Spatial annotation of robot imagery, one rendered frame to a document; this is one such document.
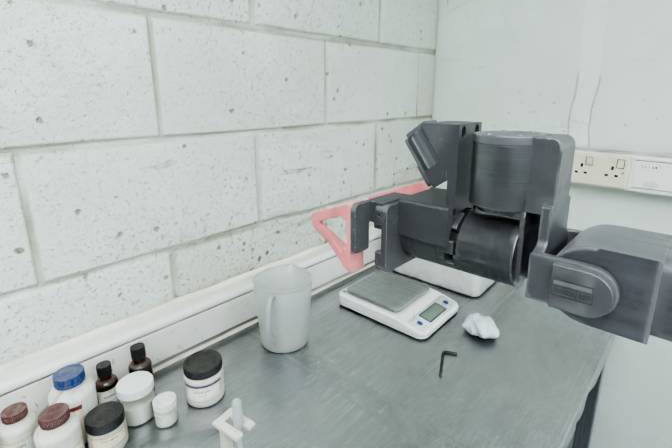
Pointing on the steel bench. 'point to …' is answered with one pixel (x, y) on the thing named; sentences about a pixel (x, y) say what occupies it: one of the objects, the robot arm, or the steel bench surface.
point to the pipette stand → (230, 429)
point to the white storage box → (445, 277)
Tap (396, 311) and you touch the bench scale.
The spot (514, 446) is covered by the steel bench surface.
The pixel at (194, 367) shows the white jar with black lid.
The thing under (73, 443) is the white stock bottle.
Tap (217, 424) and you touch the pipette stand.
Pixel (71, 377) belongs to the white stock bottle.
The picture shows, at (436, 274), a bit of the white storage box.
